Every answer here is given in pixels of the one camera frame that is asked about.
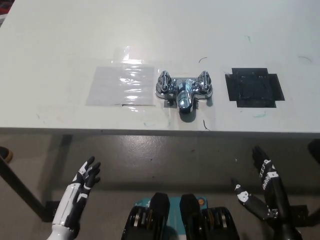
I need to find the clear plastic taped sheet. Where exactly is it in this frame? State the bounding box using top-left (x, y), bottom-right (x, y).
top-left (85, 66), bottom-right (157, 107)

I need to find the black robot body block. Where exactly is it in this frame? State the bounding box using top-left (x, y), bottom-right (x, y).
top-left (121, 191), bottom-right (171, 240)
top-left (179, 193), bottom-right (242, 240)

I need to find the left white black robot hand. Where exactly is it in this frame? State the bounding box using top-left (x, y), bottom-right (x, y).
top-left (51, 156), bottom-right (102, 230)

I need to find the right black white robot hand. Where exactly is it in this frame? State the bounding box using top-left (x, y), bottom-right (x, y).
top-left (230, 145), bottom-right (292, 222)

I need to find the chrome two-handle faucet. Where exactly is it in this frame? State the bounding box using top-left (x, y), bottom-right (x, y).
top-left (154, 70), bottom-right (215, 116)

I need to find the black shoe tan sole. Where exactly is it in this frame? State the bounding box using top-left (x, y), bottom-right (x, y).
top-left (0, 146), bottom-right (13, 164)

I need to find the black tape floor patch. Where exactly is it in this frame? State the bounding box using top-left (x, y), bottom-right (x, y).
top-left (287, 204), bottom-right (310, 218)

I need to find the black diagonal table leg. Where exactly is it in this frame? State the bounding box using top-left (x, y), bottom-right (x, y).
top-left (0, 154), bottom-right (48, 221)

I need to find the black taped table foot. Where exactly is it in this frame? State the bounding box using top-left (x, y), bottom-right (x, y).
top-left (41, 199), bottom-right (66, 222)

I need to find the red object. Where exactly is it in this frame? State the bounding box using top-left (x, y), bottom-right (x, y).
top-left (0, 0), bottom-right (11, 16)

